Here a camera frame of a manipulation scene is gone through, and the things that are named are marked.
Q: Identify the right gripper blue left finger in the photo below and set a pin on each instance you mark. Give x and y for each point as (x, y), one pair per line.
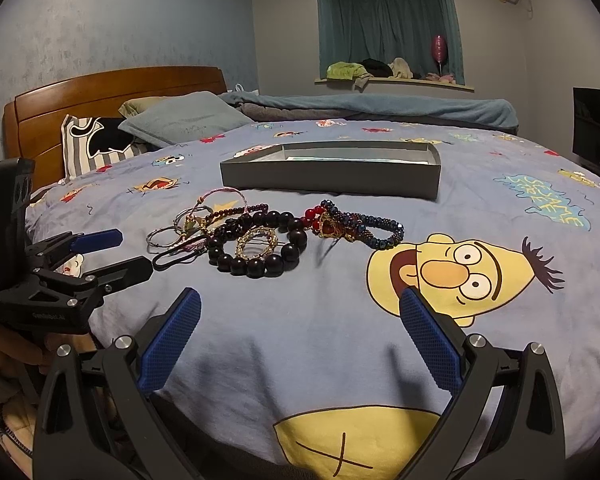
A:
(164, 337)

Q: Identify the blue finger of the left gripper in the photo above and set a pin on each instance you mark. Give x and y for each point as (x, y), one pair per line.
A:
(65, 244)
(120, 275)

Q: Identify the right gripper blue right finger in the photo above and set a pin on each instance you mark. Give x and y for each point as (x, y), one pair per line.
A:
(436, 347)

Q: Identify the thin silver ring bangles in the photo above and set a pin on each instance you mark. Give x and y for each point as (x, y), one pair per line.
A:
(165, 238)

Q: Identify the black white striped pillow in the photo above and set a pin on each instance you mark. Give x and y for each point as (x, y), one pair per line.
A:
(92, 143)

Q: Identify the wooden headboard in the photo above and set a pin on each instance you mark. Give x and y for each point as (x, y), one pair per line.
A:
(31, 121)

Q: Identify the cartoon print bed sheet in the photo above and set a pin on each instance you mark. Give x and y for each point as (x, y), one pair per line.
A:
(311, 375)

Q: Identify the olive green pillow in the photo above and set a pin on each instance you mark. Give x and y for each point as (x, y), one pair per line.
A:
(134, 107)

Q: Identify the grey-blue pillow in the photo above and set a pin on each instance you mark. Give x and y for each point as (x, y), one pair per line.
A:
(182, 119)

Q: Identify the grey shallow cardboard box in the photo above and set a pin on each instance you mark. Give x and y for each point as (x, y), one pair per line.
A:
(376, 168)

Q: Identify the blue folded blanket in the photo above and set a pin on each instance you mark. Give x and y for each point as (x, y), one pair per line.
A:
(496, 114)

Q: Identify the window sill ledge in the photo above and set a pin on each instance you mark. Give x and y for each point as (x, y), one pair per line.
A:
(402, 82)

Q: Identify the black monitor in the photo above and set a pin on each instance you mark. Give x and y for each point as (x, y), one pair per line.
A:
(586, 124)

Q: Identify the beige cloth on sill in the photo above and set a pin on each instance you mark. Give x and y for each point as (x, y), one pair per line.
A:
(400, 69)

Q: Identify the black cloth on sill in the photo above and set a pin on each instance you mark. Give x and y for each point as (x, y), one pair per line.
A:
(377, 69)

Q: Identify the green cloth on sill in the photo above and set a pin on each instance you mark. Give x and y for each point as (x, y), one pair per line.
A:
(345, 71)

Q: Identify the pink balloon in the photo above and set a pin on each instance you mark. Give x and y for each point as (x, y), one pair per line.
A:
(439, 51)

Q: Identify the teal curtain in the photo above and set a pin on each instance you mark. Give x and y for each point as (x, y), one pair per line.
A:
(353, 30)

